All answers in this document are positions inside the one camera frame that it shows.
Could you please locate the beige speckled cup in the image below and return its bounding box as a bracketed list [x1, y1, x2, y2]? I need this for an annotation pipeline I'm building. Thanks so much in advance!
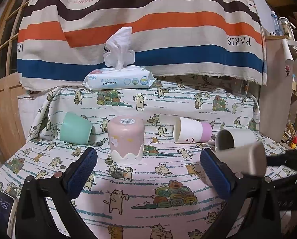
[214, 141, 267, 177]

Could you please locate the mint green cup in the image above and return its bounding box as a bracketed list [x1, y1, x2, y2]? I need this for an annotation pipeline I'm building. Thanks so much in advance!
[60, 112, 92, 145]

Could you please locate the pink cup with white base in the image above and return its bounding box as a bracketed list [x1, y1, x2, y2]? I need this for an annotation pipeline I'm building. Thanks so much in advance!
[108, 116, 145, 166]

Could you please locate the white paper cup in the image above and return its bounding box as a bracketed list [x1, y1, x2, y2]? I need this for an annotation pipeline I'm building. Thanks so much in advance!
[282, 38, 294, 65]

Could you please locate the white and lilac cup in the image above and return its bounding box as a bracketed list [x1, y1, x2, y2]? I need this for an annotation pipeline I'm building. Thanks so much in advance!
[173, 117, 212, 144]

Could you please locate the yellow red toy figure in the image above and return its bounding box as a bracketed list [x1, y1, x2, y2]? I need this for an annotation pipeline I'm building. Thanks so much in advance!
[289, 136, 297, 149]

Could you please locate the wooden shelf side panel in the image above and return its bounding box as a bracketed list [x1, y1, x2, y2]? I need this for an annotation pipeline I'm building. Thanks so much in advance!
[259, 37, 297, 142]

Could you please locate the smartwatch on wrist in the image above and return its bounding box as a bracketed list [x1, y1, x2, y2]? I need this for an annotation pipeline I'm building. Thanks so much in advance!
[0, 190, 17, 238]

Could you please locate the cat print bed sheet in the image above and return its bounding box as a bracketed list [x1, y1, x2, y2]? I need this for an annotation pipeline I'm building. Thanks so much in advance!
[0, 81, 285, 238]

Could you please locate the wooden door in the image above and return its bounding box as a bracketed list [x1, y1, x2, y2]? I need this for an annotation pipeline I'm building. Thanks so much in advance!
[0, 0, 29, 163]

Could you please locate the baby wipes pack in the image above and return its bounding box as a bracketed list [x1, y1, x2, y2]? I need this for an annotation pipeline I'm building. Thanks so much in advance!
[83, 26, 156, 91]

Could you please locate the striped Paris cloth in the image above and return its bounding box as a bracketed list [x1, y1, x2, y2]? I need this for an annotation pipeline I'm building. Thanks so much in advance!
[17, 0, 267, 91]

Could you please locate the white mug with handle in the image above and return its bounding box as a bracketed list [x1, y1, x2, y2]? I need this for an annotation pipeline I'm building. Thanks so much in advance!
[215, 129, 256, 151]

